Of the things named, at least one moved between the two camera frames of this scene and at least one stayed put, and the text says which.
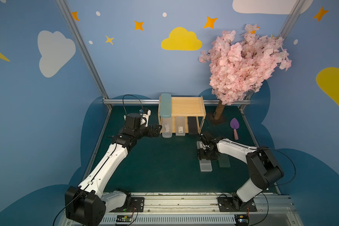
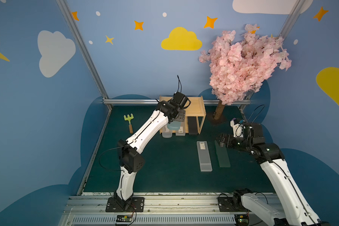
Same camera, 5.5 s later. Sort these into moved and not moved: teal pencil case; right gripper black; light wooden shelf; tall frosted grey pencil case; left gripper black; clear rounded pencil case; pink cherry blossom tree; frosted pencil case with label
Moved: teal pencil case; right gripper black; left gripper black
Not moved: tall frosted grey pencil case; clear rounded pencil case; frosted pencil case with label; pink cherry blossom tree; light wooden shelf
